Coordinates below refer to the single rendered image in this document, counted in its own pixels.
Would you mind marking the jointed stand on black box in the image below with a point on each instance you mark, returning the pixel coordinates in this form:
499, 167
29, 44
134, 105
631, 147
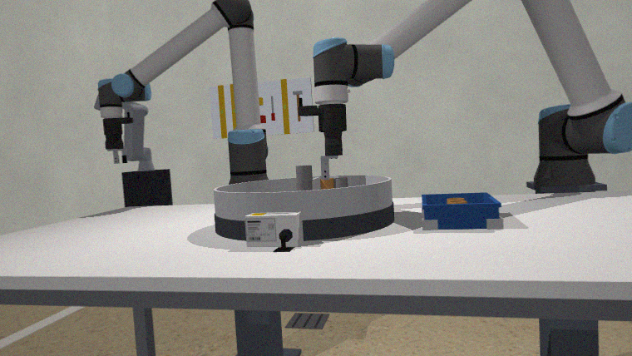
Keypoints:
146, 188

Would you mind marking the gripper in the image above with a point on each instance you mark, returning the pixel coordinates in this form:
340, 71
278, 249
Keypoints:
118, 131
334, 130

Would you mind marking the white wall board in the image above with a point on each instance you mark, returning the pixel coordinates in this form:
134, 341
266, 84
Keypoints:
267, 109

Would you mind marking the steel bushing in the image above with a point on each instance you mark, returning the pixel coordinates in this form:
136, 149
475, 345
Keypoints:
301, 178

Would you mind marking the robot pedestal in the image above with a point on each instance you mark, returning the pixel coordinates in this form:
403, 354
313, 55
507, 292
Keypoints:
259, 336

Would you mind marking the dark floor grate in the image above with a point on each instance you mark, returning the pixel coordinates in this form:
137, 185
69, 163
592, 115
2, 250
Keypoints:
306, 321

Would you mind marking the blue crate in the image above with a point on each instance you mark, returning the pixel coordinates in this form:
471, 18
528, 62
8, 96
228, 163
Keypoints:
459, 212

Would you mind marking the white control box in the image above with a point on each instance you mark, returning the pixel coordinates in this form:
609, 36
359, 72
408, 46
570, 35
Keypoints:
267, 227

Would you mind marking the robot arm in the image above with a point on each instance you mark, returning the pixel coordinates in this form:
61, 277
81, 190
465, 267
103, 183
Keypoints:
578, 138
243, 89

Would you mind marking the grey turntable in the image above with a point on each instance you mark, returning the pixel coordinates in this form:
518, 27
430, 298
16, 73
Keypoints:
336, 207

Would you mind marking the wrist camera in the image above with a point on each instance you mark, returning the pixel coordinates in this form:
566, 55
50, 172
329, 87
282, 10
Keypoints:
307, 109

